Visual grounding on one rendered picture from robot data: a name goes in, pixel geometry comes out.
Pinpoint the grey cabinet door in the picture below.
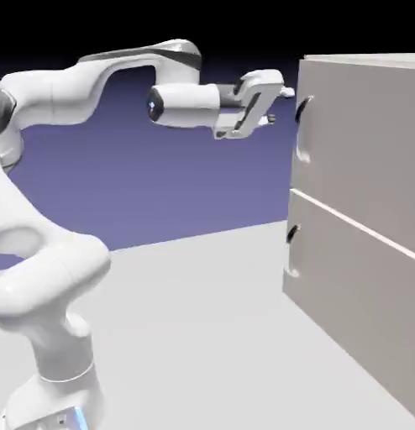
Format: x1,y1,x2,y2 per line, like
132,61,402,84
281,188,415,424
289,59,415,262

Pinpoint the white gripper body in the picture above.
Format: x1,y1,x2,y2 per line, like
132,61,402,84
229,68,286,139

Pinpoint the grey painted cabinet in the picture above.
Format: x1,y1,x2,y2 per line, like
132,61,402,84
281,53,415,425

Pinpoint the curved metal door handle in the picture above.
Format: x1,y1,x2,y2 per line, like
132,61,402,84
294,95,316,165
285,223,303,279

